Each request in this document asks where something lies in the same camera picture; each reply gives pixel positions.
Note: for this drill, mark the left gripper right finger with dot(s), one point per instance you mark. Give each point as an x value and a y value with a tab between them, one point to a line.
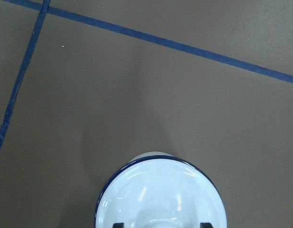
206	225

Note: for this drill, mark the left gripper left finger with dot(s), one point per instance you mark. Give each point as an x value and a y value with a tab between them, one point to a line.
118	225

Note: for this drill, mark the white blue-rimmed enamel cup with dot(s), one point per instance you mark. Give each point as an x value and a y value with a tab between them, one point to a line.
149	157

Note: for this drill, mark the brown paper table cover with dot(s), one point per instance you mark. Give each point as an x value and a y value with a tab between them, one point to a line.
92	99

